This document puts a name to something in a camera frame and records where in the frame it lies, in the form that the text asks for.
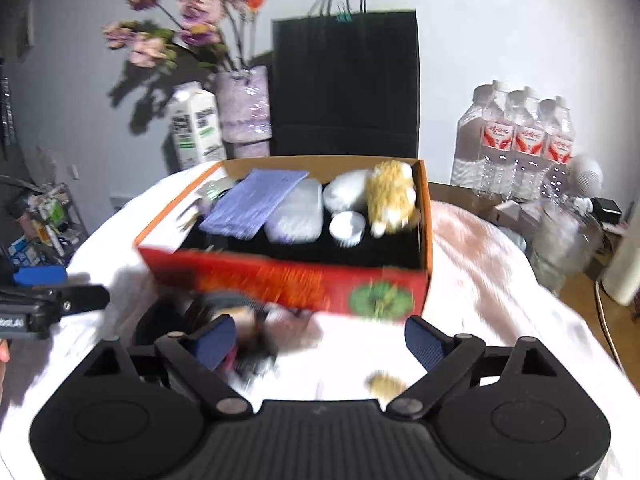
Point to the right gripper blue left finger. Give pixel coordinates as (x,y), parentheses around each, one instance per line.
(211,348)

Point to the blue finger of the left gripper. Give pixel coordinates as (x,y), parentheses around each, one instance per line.
(40,276)

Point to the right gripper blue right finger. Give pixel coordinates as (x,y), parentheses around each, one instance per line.
(427,344)

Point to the purple cloth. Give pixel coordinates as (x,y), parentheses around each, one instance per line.
(243,211)

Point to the white jar lid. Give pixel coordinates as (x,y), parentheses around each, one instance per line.
(347,227)

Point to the translucent plastic box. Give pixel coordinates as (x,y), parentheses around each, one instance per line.
(298,219)

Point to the yellow white plush toy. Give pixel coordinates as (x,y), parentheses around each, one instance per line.
(391,198)

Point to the person left hand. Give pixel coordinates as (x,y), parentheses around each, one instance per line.
(4,351)

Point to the small yellow block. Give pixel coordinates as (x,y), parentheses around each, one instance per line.
(384,386)

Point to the red cardboard box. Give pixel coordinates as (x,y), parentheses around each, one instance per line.
(387,279)

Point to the clear glass pitcher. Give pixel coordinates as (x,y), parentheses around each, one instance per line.
(563,245)

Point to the milk carton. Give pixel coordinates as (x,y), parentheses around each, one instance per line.
(194,125)

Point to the white thermos bottle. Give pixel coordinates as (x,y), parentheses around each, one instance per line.
(621,278)

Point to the water bottle pack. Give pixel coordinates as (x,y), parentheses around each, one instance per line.
(513,145)

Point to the white round speaker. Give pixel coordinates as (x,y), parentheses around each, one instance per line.
(586,176)

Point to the purple glass vase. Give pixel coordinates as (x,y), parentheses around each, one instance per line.
(244,112)

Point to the black paper bag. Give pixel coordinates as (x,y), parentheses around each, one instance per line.
(346,81)

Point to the dried pink flowers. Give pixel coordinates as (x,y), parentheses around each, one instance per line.
(218,34)

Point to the wire storage rack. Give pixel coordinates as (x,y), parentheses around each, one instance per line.
(49,218)

